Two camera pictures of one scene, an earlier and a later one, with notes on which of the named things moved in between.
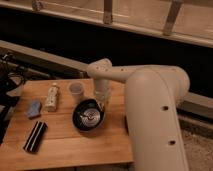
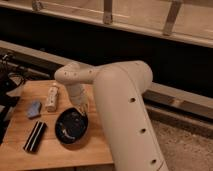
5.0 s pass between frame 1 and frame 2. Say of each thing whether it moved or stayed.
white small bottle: stayed
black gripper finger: moved
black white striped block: stayed
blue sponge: stayed
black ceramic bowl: moved
